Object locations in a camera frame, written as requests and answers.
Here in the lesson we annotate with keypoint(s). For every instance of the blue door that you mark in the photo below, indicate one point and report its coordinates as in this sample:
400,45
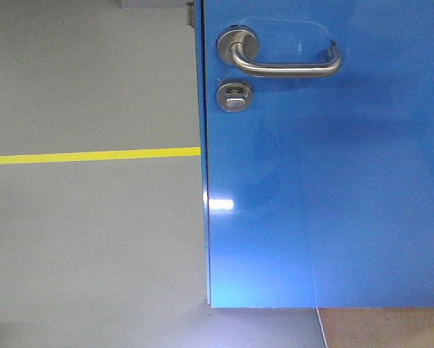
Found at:
321,192

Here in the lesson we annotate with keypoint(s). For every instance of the steel lock thumbturn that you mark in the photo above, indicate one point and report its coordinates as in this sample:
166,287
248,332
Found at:
234,95

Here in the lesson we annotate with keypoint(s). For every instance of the plywood base platform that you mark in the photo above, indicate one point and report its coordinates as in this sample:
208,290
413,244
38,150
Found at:
378,327

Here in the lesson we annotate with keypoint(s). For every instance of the steel door handle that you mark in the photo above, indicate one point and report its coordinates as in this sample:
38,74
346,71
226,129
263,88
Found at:
271,56

